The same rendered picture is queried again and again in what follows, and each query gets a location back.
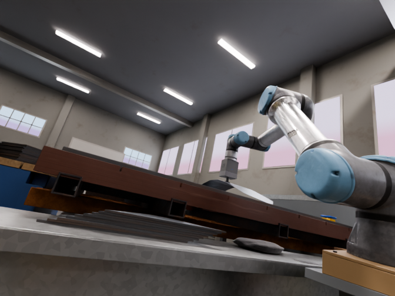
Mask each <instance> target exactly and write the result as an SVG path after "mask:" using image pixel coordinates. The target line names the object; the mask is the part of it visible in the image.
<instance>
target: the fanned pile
mask: <svg viewBox="0 0 395 296"><path fill-rule="evenodd" d="M36 222H40V223H48V224H56V225H61V226H69V227H77V228H85V229H90V230H98V231H105V232H110V233H118V234H126V235H131V236H139V237H147V238H155V239H160V240H168V241H175V242H180V243H188V241H190V242H193V241H194V240H197V241H199V239H203V238H204V237H205V238H208V236H211V237H213V235H216V236H217V234H222V233H226V231H222V230H217V229H214V228H209V227H204V226H200V225H196V224H192V223H187V222H184V221H179V220H174V219H171V218H166V217H160V216H154V215H150V214H142V213H132V212H126V211H116V210H105V211H99V212H98V213H97V212H92V214H89V213H84V214H75V215H74V216H66V217H58V218H48V219H47V220H41V219H37V220H36Z"/></svg>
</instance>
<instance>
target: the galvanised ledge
mask: <svg viewBox="0 0 395 296"><path fill-rule="evenodd" d="M58 217H64V216H56V215H52V214H45V213H37V212H33V211H26V210H19V209H14V208H7V207H0V251H9V252H16V253H29V254H42V255H55V256H62V257H75V258H88V259H96V260H109V261H122V262H129V263H142V264H156V265H168V266H176V267H189V268H202V269H209V270H222V271H235V272H243V273H256V274H269V275H282V276H289V277H303V278H306V277H304V274H305V267H307V268H322V265H314V264H306V263H301V262H298V261H296V260H302V261H310V262H314V263H322V257H318V256H313V255H305V254H299V253H291V252H287V251H282V252H281V253H280V254H269V253H264V252H261V251H257V250H252V249H249V248H244V247H241V246H239V245H237V244H235V243H228V242H224V241H216V240H209V239H205V238H204V239H199V241H197V240H194V241H193V242H190V241H188V243H180V242H175V241H168V240H160V239H155V238H147V237H139V236H131V235H126V234H118V233H110V232H105V231H98V230H90V229H85V228H77V227H69V226H61V225H56V224H48V223H40V222H36V220H37V219H41V220H47V219H48V218H58Z"/></svg>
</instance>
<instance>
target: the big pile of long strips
mask: <svg viewBox="0 0 395 296"><path fill-rule="evenodd" d="M41 151H42V150H41V149H37V148H35V147H32V146H29V145H27V144H19V143H10V142H0V157H4V158H7V159H12V160H16V161H20V162H23V163H29V164H34V165H36V162H37V160H38V158H39V155H40V153H41Z"/></svg>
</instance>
